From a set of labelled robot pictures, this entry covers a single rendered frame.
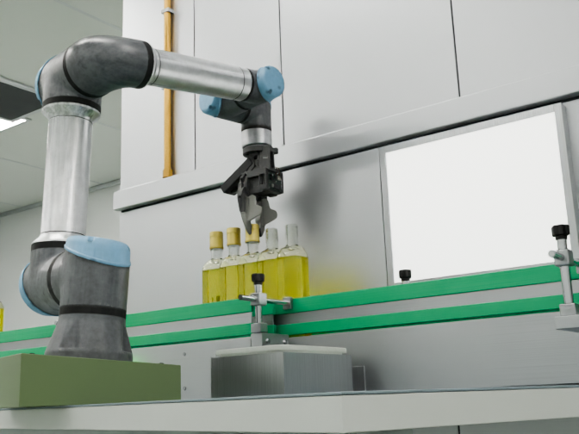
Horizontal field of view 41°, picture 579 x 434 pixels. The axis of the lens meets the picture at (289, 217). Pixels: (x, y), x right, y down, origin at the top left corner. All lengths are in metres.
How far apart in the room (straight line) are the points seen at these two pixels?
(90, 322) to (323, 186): 0.78
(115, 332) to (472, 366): 0.65
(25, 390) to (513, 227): 1.00
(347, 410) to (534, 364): 0.79
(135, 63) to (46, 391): 0.66
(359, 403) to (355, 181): 1.22
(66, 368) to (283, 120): 1.08
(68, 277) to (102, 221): 5.83
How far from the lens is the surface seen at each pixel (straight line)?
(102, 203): 7.28
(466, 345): 1.50
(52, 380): 1.23
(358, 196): 1.87
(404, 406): 0.74
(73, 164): 1.58
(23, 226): 8.19
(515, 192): 1.70
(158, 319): 1.87
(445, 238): 1.75
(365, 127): 1.91
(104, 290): 1.39
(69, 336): 1.38
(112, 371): 1.27
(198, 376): 1.75
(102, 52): 1.56
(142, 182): 2.42
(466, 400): 0.81
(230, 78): 1.71
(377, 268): 1.81
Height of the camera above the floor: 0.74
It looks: 13 degrees up
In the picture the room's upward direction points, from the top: 2 degrees counter-clockwise
